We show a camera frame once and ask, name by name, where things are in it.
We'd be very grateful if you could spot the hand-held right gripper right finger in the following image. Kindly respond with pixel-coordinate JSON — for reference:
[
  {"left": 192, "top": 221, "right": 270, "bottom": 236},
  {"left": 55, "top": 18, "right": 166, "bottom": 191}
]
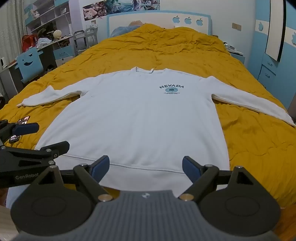
[{"left": 179, "top": 156, "right": 254, "bottom": 203}]

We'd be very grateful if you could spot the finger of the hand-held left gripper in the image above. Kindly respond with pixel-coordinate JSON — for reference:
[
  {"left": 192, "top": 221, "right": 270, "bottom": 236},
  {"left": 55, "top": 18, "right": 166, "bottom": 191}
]
[
  {"left": 0, "top": 141, "right": 70, "bottom": 172},
  {"left": 0, "top": 120, "right": 39, "bottom": 141}
]

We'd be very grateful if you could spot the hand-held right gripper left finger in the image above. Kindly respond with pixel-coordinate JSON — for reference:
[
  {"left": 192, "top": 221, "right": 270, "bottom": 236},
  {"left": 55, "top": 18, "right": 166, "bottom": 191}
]
[{"left": 41, "top": 155, "right": 114, "bottom": 202}]

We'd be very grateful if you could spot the white printed sweatshirt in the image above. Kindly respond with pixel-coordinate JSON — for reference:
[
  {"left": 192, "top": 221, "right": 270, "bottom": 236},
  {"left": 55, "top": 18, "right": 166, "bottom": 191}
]
[{"left": 17, "top": 66, "right": 296, "bottom": 198}]

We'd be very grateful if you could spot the blue smiling-face chair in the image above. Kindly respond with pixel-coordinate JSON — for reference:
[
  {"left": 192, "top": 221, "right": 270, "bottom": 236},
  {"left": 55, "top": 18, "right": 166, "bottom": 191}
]
[{"left": 15, "top": 47, "right": 44, "bottom": 80}]

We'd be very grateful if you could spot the blue drawer unit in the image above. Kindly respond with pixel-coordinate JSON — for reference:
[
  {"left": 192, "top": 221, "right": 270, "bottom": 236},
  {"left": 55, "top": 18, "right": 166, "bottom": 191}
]
[{"left": 53, "top": 45, "right": 76, "bottom": 68}]

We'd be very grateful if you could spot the red bag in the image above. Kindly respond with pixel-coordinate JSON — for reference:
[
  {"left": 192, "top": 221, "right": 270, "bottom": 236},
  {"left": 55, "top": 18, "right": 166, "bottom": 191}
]
[{"left": 22, "top": 35, "right": 38, "bottom": 53}]

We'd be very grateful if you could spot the white plastic bag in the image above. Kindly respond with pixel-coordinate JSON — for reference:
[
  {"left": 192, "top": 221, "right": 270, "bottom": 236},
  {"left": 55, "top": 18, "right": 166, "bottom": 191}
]
[{"left": 36, "top": 38, "right": 53, "bottom": 48}]

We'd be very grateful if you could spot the cluttered desk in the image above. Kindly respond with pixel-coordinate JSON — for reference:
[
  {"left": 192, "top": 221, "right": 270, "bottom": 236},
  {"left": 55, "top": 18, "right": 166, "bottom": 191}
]
[{"left": 0, "top": 34, "right": 77, "bottom": 93}]

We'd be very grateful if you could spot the white curtain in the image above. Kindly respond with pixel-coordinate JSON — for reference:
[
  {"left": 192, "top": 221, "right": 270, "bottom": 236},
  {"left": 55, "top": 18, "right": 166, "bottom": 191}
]
[{"left": 0, "top": 20, "right": 26, "bottom": 63}]

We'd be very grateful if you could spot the grey trolley cart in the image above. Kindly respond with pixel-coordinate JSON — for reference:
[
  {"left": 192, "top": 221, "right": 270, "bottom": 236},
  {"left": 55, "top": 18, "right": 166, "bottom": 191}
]
[{"left": 73, "top": 27, "right": 99, "bottom": 55}]

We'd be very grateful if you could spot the white and blue bookshelf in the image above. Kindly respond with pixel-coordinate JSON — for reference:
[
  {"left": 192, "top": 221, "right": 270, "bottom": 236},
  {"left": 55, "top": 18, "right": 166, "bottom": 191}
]
[{"left": 23, "top": 0, "right": 73, "bottom": 32}]

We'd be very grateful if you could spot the yellow quilted blanket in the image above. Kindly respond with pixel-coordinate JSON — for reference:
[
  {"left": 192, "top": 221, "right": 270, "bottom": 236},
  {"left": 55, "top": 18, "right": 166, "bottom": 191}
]
[{"left": 0, "top": 23, "right": 296, "bottom": 209}]

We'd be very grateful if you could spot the blue nightstand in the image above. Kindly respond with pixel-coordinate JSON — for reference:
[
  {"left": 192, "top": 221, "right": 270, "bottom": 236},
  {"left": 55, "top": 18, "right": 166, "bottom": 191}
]
[{"left": 223, "top": 41, "right": 246, "bottom": 65}]

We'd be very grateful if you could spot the blue and white wardrobe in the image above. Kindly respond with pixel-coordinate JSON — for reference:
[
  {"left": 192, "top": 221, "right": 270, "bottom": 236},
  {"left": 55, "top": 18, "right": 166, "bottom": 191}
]
[{"left": 248, "top": 0, "right": 296, "bottom": 113}]

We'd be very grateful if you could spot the blue pillow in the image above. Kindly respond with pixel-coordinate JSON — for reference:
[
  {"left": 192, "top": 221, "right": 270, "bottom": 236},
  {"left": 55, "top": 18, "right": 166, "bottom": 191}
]
[{"left": 110, "top": 20, "right": 149, "bottom": 38}]

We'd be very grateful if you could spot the white and blue headboard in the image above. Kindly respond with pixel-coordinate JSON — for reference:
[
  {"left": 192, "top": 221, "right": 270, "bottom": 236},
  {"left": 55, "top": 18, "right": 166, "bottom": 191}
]
[{"left": 107, "top": 10, "right": 212, "bottom": 39}]

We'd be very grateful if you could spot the black-framed mirror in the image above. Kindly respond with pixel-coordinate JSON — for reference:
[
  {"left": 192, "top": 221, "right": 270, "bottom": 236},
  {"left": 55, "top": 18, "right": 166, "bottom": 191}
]
[{"left": 265, "top": 0, "right": 286, "bottom": 62}]

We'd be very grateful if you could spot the wall poster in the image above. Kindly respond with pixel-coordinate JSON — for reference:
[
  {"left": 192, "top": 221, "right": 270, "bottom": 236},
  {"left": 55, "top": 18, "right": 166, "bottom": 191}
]
[
  {"left": 111, "top": 0, "right": 161, "bottom": 15},
  {"left": 83, "top": 3, "right": 121, "bottom": 22}
]

